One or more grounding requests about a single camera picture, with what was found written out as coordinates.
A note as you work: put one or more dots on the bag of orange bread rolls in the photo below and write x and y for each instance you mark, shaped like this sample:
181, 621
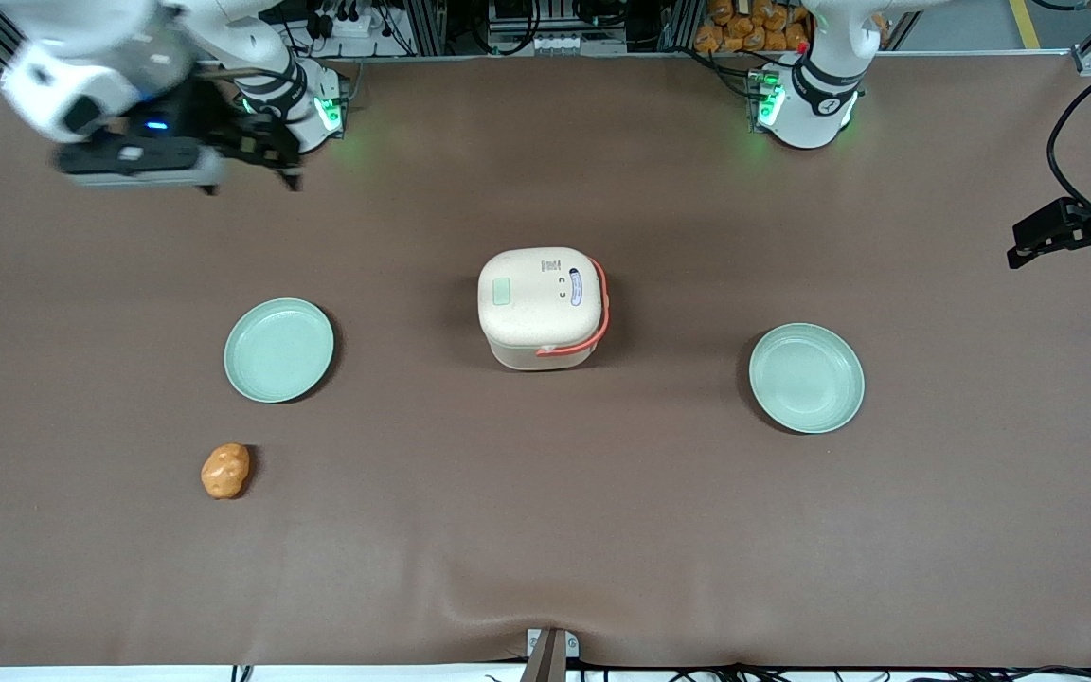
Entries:
754, 24

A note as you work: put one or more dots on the light green round plate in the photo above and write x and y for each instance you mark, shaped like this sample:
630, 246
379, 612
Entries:
806, 378
278, 349

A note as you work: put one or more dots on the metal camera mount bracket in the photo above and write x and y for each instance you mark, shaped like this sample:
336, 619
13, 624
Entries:
550, 654

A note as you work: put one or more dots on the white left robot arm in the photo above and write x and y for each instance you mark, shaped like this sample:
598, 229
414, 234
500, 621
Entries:
811, 104

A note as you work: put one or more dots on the white power strip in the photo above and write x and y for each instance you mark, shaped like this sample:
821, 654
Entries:
356, 24

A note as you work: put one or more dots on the cream rice cooker body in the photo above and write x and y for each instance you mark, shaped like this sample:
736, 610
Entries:
545, 352

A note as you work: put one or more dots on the brown table mat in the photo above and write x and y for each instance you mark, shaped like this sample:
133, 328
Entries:
545, 530

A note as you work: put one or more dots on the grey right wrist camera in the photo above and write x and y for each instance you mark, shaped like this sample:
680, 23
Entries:
138, 163

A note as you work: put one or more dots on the orange bread roll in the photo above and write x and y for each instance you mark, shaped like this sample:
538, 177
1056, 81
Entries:
225, 471

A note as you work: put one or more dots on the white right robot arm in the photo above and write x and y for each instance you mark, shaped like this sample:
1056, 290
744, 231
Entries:
81, 57

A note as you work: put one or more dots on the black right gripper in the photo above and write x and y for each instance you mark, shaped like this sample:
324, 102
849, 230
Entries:
193, 116

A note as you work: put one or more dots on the cream rice cooker lid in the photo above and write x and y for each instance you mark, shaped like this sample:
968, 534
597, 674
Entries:
538, 296

